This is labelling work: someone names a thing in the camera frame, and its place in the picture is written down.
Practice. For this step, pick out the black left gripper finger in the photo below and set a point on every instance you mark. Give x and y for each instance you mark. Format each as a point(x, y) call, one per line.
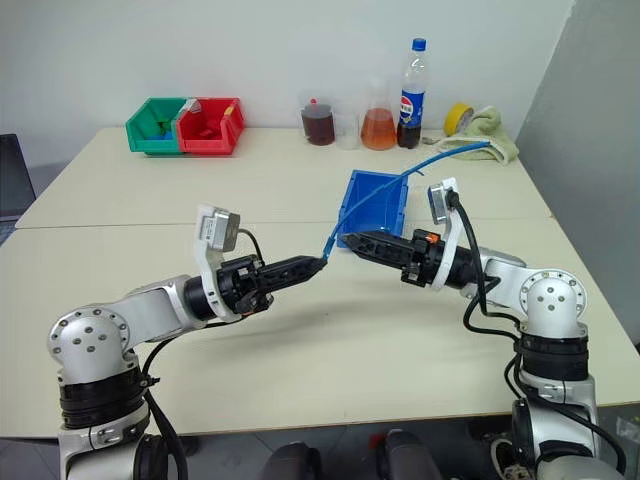
point(295, 264)
point(290, 280)

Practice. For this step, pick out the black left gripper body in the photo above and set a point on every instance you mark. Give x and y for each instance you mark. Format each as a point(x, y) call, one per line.
point(240, 285)

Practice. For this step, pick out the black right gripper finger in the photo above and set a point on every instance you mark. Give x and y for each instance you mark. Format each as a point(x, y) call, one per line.
point(390, 259)
point(385, 241)

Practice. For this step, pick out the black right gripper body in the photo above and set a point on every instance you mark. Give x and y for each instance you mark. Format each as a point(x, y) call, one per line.
point(425, 260)

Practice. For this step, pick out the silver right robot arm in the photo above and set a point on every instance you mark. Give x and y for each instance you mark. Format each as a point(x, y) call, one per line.
point(550, 310)

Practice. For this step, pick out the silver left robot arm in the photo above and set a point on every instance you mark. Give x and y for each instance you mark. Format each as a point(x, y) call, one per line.
point(100, 330)

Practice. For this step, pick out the blue plastic bin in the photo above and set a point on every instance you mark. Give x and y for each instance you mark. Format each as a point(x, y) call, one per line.
point(387, 210)

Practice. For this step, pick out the red plastic bin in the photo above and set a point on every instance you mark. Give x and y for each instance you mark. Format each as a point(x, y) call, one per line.
point(210, 142)

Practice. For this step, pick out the green plastic bin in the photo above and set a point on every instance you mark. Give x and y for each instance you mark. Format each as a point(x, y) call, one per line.
point(150, 142)

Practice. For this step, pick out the blue item in green bin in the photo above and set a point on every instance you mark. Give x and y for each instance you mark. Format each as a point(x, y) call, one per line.
point(161, 133)

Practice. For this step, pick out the flask with orange liquid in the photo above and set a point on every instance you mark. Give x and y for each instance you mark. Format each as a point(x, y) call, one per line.
point(378, 132)

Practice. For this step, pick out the empty clear measuring cup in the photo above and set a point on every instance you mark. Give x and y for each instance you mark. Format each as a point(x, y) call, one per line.
point(348, 132)

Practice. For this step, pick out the beaker with dark liquid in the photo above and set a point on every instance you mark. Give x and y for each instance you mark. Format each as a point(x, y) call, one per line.
point(318, 127)

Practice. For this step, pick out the cola bottle with blue cap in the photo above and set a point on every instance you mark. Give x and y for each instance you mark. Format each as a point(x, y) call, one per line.
point(412, 110)

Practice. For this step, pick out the yellow tape roll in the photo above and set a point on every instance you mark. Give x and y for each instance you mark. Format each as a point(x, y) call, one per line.
point(454, 120)

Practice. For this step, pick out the pale green towel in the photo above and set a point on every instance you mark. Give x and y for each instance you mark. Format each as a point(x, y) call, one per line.
point(492, 132)

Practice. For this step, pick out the dark rounded shape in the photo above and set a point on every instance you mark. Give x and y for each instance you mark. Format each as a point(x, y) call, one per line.
point(292, 462)
point(407, 457)

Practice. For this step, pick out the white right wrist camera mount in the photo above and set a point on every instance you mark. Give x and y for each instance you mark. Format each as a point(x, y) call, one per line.
point(450, 250)

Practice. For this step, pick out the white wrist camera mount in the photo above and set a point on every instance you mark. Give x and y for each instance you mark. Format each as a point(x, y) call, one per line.
point(450, 250)
point(206, 260)

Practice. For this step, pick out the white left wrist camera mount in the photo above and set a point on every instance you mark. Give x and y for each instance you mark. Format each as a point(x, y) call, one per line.
point(206, 260)

